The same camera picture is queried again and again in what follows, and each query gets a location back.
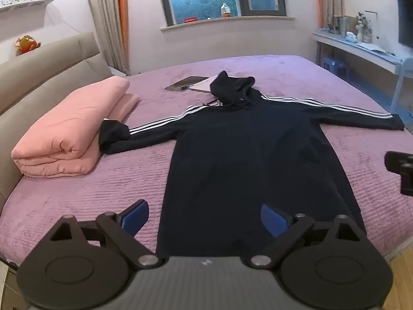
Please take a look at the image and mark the white wall shelf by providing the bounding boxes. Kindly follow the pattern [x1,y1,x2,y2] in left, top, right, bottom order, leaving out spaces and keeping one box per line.
[0,0,56,13]

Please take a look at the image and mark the navy hoodie with white stripes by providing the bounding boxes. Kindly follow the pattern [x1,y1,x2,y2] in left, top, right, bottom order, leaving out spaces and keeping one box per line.
[98,70,405,260]

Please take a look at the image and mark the white desk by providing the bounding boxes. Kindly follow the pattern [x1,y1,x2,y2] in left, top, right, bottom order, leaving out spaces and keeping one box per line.
[312,29,413,117]

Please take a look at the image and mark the orange curtain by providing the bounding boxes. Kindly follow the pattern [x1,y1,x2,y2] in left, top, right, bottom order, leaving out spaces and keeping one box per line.
[117,0,130,73]
[311,0,324,29]

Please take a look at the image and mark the beige curtain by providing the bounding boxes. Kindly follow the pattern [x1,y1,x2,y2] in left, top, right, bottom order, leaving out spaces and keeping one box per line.
[82,0,125,76]
[321,0,345,28]

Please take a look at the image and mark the dark framed window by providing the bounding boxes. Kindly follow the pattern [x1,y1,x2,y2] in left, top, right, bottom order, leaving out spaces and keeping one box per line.
[156,0,288,26]

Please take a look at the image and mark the black monitor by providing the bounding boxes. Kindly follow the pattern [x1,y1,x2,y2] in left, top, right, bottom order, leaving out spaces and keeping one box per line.
[396,0,413,50]

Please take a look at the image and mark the dark tablet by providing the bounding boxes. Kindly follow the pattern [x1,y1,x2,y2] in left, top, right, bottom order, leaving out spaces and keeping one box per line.
[164,76,210,92]

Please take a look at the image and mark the purple quilted bed blanket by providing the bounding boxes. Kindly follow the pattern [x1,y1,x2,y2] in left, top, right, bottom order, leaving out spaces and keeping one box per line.
[0,54,413,265]

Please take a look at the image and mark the white papers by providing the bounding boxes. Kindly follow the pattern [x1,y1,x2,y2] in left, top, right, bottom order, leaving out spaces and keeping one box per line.
[358,41,396,55]

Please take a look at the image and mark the white vase with flowers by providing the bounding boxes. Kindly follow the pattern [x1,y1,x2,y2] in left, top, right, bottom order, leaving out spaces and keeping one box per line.
[355,12,369,43]

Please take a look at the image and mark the row of books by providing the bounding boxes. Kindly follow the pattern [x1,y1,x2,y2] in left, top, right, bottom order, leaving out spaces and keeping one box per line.
[332,14,357,36]

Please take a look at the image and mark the orange plush toy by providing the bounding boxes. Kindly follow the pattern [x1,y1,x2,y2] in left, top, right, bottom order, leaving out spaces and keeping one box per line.
[15,35,42,56]

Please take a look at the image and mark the blue plastic stool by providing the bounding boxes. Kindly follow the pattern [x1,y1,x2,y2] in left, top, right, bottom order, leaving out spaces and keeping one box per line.
[322,56,351,78]

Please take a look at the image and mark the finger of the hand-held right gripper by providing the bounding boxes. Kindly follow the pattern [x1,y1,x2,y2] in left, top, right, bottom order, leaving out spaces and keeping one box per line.
[384,151,413,197]

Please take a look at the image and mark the beige padded headboard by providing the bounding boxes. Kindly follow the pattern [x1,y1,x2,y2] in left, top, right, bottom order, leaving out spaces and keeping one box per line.
[0,32,112,214]

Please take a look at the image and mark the white windowsill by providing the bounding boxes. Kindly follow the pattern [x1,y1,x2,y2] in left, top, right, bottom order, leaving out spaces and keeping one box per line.
[160,16,296,32]

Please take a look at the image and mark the folded pink quilt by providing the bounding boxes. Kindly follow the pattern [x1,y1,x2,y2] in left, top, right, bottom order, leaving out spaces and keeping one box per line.
[11,77,141,179]

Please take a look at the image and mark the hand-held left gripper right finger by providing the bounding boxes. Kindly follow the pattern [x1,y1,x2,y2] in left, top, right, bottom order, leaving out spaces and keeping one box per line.
[248,203,371,269]

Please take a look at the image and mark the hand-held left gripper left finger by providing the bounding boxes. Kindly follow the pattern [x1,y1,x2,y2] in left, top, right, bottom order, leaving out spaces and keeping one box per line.
[42,199,161,269]

